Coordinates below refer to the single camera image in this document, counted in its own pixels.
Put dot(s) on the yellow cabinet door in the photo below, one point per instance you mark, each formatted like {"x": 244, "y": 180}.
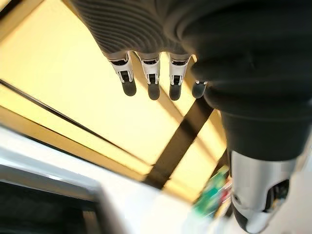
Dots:
{"x": 73, "y": 80}
{"x": 200, "y": 156}

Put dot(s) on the left robot hand black cloth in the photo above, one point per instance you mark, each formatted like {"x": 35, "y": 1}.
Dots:
{"x": 243, "y": 61}

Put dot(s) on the yellow cabinet trim panel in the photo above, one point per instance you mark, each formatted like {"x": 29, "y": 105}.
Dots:
{"x": 61, "y": 136}

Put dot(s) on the red and white packet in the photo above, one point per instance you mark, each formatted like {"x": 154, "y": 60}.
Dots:
{"x": 225, "y": 195}

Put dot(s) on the green packet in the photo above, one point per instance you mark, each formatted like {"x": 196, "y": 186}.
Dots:
{"x": 212, "y": 191}

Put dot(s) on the stainless steel sink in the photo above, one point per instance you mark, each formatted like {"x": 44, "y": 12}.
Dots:
{"x": 44, "y": 207}

